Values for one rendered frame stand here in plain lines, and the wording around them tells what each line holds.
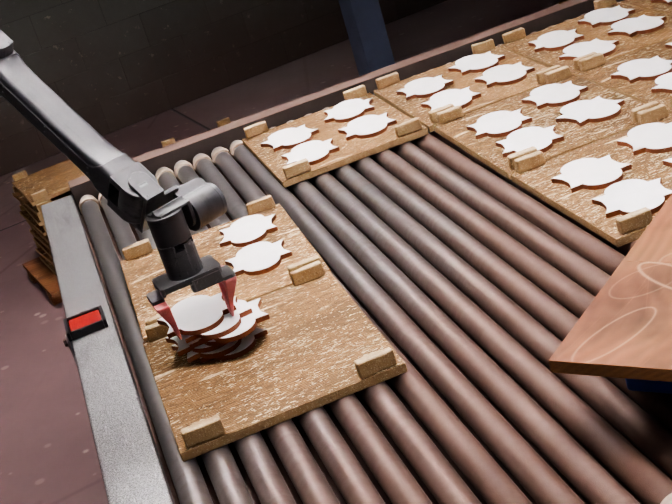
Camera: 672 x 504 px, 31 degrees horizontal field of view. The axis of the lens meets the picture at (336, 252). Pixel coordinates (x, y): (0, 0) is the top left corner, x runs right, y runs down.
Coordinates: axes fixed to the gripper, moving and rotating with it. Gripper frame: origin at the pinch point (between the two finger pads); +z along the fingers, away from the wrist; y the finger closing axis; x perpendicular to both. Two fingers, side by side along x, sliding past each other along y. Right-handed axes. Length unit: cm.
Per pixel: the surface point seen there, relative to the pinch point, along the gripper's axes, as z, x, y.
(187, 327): -0.2, 0.4, -2.8
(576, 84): 7, 52, 103
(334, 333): 6.8, -9.4, 17.3
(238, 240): 5.1, 41.5, 17.8
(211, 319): -0.1, -0.4, 1.1
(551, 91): 6, 51, 97
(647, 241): -3, -43, 55
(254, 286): 6.4, 20.1, 13.5
